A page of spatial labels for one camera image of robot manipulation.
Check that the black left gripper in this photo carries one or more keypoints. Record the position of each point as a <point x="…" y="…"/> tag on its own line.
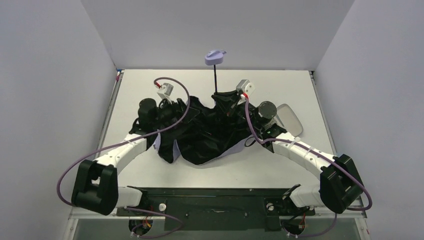
<point x="177" y="104"/>

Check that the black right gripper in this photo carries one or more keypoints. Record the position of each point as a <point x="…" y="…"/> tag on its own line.
<point x="230" y="100"/>

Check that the lavender folding umbrella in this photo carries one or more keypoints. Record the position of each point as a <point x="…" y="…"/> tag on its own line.
<point x="202" y="136"/>

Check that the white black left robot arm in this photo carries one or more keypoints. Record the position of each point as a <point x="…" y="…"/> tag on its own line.
<point x="96" y="186"/>

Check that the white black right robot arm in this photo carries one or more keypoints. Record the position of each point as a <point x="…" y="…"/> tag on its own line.
<point x="340" y="186"/>

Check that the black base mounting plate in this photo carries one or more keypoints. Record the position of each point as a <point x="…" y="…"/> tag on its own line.
<point x="271" y="210"/>

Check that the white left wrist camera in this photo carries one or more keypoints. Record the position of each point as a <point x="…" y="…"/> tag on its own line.
<point x="164" y="91"/>

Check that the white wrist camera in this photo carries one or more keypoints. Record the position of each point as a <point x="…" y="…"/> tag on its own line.
<point x="245" y="88"/>
<point x="164" y="91"/>

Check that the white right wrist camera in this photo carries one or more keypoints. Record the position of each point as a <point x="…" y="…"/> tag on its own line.
<point x="245" y="88"/>

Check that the aluminium front frame rail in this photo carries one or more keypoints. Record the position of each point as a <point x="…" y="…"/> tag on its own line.
<point x="122" y="213"/>

